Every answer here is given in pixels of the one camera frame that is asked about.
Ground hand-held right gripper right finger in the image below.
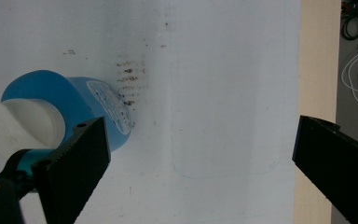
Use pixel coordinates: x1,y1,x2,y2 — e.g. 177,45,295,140
292,115,358,224

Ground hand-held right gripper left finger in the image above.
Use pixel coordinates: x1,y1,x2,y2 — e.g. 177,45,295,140
31,116,112,224

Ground blue bottle with white cap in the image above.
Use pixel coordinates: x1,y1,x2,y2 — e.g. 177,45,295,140
0,69,136,161

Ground white mat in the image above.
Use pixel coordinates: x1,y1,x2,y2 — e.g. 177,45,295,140
0,0,302,224

